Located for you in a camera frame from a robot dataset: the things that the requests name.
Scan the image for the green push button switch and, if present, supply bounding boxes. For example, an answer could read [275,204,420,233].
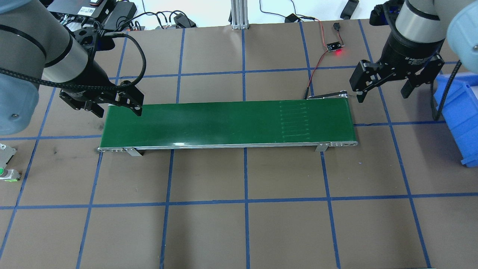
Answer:
[0,167,22,183]

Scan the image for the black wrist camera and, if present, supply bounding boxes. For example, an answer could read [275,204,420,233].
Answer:
[71,26,116,51]
[370,1,404,27]

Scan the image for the flat black bar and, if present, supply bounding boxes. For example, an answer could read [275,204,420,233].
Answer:
[340,0,360,20]

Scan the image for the black plug adapter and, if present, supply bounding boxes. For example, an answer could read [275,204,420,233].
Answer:
[174,13,196,28]

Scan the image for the red black motor wire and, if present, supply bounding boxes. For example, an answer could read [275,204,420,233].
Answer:
[304,50,331,99]

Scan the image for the blue plastic bin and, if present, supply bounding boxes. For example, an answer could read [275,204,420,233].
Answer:
[433,73,478,167]

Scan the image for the red black supply wire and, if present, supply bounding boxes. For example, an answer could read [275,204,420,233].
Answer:
[299,15,331,47]

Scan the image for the thin black cable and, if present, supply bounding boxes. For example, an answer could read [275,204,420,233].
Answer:
[259,0,296,18]

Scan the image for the large black power brick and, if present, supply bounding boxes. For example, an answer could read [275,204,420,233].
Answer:
[103,2,137,31]

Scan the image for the aluminium profile post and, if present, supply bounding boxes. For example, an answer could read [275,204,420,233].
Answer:
[230,0,249,30]

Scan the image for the black adapter cables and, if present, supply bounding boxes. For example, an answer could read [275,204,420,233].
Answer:
[129,10,183,30]

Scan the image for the green conveyor belt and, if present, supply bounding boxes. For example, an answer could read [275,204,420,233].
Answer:
[98,91,359,157]

